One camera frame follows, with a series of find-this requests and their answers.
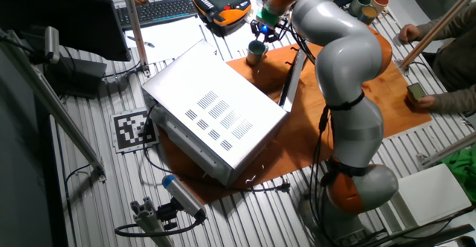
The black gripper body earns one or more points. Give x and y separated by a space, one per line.
267 31

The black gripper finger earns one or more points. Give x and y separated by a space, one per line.
280 29
256 27

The green mug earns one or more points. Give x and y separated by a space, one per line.
256 53

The dark phone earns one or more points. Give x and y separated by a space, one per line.
416 90

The olive sleeved forearm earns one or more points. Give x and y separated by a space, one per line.
453 102
446 20

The silver orange robot arm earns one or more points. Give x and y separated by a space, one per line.
349 61

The silver microwave oven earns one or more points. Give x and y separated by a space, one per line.
208 109

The right hand olive sleeve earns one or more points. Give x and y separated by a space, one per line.
409 33

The person hand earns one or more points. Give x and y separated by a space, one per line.
424 102

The orange black teach pendant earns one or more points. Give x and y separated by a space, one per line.
223 1

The dark round container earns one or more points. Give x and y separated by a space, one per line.
359 3

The dark cylindrical container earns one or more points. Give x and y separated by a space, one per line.
367 15

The large blank white sheet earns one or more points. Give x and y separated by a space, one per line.
167 38

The black keyboard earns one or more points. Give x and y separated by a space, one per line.
156 10

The black pen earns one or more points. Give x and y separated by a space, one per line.
141 41

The glossy wooden board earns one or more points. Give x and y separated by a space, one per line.
390 102

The black white fiducial marker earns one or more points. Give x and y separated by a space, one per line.
134 129

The person torso olive jacket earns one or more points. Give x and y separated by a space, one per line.
457 64

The dark grey box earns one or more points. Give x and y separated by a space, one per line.
78 77

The black monitor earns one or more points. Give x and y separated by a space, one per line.
67 24

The silver grey cylindrical device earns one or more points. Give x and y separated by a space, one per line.
52 44

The short aluminium profile piece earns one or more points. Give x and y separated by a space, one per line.
148 221

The green cloth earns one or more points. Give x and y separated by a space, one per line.
463 172

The dark metal bar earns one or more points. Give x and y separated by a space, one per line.
427 239

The aluminium post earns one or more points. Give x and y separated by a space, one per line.
52 102
134 27
446 150
435 27

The silver camera blue cap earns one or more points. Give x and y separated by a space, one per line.
184 196

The black camera ball mount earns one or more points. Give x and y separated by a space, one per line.
169 213

